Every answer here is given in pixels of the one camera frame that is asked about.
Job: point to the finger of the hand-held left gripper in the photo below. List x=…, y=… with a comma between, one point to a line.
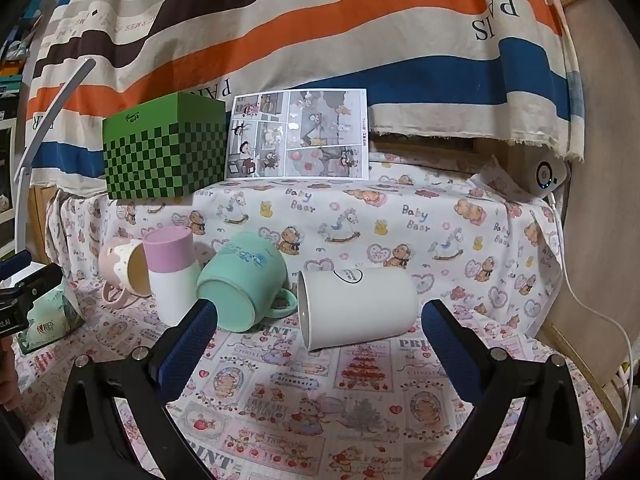
x=20, y=264

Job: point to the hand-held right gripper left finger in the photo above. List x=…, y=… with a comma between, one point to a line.
x=187, y=347

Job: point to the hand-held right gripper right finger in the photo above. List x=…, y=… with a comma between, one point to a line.
x=450, y=347

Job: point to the pink and white cup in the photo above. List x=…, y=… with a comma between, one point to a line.
x=172, y=275

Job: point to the person's left hand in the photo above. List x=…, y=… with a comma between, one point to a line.
x=9, y=377

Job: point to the green tissue packet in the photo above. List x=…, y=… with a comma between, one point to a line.
x=47, y=317

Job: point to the mint green mug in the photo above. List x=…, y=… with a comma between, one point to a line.
x=240, y=290

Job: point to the pink cream mug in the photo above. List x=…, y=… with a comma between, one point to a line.
x=122, y=272

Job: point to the bear print cloth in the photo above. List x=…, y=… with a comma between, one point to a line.
x=325, y=360

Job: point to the white desk lamp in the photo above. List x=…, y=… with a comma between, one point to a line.
x=42, y=125

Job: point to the green checkered box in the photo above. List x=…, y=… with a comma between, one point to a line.
x=165, y=152

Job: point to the white round device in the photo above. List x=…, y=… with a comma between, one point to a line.
x=550, y=176

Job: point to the comic print sheet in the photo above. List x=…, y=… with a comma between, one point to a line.
x=300, y=135

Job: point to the striped cloth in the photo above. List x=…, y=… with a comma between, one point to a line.
x=310, y=35

